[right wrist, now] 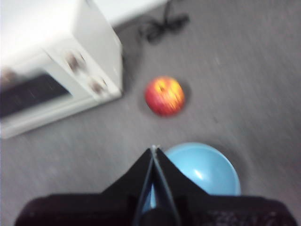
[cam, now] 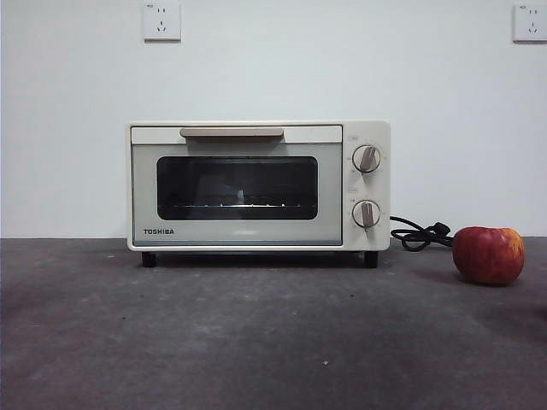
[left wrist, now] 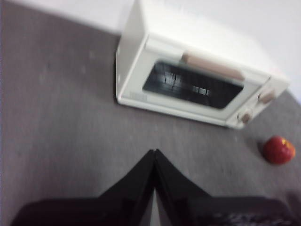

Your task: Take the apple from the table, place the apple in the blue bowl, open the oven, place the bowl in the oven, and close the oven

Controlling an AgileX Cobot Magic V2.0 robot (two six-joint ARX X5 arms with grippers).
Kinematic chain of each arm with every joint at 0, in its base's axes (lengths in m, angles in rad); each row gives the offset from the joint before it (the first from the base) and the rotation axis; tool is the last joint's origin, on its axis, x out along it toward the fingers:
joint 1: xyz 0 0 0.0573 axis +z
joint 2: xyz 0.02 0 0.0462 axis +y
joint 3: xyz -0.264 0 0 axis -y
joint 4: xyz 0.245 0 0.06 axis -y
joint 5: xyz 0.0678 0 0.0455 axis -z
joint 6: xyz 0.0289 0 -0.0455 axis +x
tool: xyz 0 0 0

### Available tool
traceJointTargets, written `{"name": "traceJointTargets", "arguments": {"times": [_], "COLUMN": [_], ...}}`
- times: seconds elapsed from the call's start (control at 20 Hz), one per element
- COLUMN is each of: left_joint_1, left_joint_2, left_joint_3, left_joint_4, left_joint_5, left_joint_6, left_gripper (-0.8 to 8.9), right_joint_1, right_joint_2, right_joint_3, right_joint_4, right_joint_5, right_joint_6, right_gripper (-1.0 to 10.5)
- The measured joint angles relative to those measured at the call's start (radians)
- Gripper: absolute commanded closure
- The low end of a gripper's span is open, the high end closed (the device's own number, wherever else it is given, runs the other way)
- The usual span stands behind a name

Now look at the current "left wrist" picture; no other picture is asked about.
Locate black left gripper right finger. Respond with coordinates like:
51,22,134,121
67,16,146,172
155,149,301,226

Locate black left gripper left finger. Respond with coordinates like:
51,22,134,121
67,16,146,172
10,149,156,226

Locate red apple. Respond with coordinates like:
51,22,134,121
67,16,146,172
262,135,296,165

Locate beige oven knob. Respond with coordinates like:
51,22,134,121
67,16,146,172
257,89,276,104
237,111,254,125

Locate white toaster oven body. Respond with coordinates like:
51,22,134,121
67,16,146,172
116,0,292,130

